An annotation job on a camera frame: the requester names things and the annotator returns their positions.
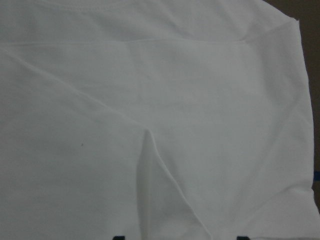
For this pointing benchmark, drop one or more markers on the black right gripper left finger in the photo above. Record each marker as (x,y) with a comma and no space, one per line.
(119,237)

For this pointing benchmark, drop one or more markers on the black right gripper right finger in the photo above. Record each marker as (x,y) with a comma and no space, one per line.
(242,238)

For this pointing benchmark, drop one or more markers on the white long-sleeve printed shirt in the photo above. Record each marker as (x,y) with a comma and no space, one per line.
(154,120)

